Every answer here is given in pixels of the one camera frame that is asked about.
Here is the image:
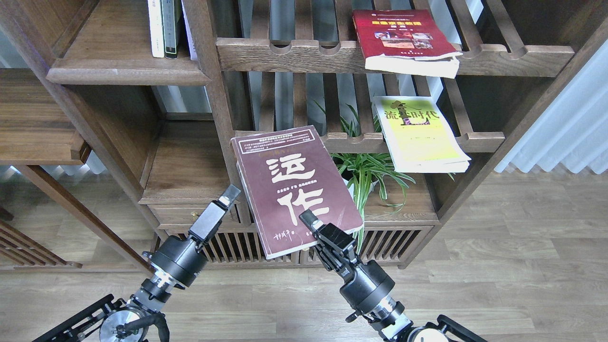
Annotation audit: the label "white plant pot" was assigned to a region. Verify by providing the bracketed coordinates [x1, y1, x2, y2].
[338, 164, 379, 200]

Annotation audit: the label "white curtain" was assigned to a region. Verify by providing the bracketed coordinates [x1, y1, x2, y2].
[494, 43, 608, 174]

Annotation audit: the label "white upright book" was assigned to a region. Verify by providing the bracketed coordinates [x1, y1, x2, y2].
[147, 0, 165, 58]

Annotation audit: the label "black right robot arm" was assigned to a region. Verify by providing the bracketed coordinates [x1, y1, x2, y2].
[299, 210, 484, 342]

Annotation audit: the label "yellow green book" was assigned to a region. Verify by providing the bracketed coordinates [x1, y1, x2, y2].
[372, 96, 471, 173]

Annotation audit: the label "wooden side table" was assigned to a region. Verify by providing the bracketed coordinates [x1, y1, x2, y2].
[0, 68, 152, 276]

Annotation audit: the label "green spider plant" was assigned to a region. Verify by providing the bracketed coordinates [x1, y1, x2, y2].
[313, 100, 456, 252]

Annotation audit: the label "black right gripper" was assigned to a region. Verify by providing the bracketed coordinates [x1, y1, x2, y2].
[299, 209, 396, 316]

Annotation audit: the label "red book on shelf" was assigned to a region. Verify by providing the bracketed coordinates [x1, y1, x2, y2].
[352, 9, 462, 79]

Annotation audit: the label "white book behind post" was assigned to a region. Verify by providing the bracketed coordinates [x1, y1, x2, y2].
[181, 0, 198, 61]

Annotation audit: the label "dark green upright book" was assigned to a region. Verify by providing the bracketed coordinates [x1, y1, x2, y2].
[161, 0, 183, 59]

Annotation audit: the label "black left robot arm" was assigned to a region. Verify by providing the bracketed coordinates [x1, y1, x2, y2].
[37, 185, 240, 342]

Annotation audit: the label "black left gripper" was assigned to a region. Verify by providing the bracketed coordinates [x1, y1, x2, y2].
[151, 184, 241, 286]

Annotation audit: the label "maroon book white characters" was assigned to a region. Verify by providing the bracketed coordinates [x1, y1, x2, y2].
[231, 125, 363, 259]

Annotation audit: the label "dark wooden bookshelf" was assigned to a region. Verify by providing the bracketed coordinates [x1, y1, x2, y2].
[1, 0, 607, 267]

